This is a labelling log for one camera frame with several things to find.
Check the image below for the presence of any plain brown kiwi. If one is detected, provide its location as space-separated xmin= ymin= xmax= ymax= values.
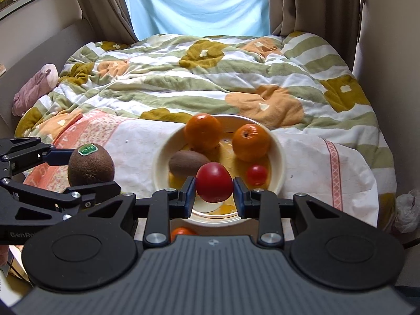
xmin=169 ymin=150 xmax=211 ymax=178

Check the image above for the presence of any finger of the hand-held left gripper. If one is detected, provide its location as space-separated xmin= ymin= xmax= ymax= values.
xmin=0 ymin=177 xmax=122 ymax=227
xmin=0 ymin=137 xmax=77 ymax=177

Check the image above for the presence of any kiwi with green sticker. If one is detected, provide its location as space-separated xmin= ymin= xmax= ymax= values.
xmin=68 ymin=143 xmax=115 ymax=187

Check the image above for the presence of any grey bed frame panel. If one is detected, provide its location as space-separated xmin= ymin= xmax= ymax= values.
xmin=0 ymin=18 xmax=96 ymax=128

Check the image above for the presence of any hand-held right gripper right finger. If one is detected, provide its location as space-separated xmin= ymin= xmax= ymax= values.
xmin=234 ymin=177 xmax=342 ymax=249

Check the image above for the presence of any brown curtain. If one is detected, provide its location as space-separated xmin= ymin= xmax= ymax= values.
xmin=267 ymin=0 xmax=365 ymax=69
xmin=69 ymin=0 xmax=138 ymax=45

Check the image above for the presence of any red tomato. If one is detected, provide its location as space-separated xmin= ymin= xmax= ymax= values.
xmin=196 ymin=162 xmax=233 ymax=203
xmin=246 ymin=165 xmax=268 ymax=186

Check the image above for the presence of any small tangerine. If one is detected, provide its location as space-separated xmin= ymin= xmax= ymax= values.
xmin=171 ymin=226 xmax=199 ymax=243

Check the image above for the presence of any white plastic bag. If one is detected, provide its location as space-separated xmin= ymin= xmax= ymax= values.
xmin=394 ymin=188 xmax=420 ymax=233

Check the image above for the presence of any light blue window curtain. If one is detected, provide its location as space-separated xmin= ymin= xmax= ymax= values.
xmin=121 ymin=0 xmax=273 ymax=40

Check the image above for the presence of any yellow cardboard box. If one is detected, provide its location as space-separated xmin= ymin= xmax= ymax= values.
xmin=0 ymin=248 xmax=32 ymax=306

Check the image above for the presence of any cream plate with brown rim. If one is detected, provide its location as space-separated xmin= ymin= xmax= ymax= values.
xmin=153 ymin=114 xmax=287 ymax=227

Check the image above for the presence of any floral striped quilt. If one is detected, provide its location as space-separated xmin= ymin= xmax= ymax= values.
xmin=15 ymin=31 xmax=397 ymax=233

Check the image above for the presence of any pink plush toy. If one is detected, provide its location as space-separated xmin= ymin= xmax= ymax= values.
xmin=12 ymin=63 xmax=59 ymax=116

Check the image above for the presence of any white cloth with pink border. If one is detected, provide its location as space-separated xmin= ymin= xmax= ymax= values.
xmin=23 ymin=112 xmax=379 ymax=233

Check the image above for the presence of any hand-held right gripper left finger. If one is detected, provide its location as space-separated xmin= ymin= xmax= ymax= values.
xmin=87 ymin=176 xmax=197 ymax=249

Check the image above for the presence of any large orange with stem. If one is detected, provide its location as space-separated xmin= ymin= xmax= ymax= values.
xmin=232 ymin=124 xmax=272 ymax=162

